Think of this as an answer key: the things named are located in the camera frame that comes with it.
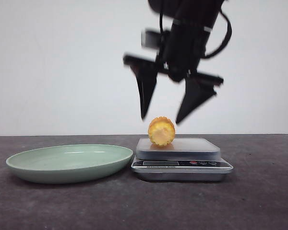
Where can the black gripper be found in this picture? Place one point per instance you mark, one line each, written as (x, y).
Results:
(179, 51)

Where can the yellow corn cob piece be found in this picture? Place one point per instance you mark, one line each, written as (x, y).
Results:
(161, 131)

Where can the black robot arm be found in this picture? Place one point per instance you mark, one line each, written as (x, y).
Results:
(191, 10)

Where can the silver digital kitchen scale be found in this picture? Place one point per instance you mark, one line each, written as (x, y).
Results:
(184, 159)

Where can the green shallow plate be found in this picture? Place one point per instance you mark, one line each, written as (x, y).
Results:
(69, 163)

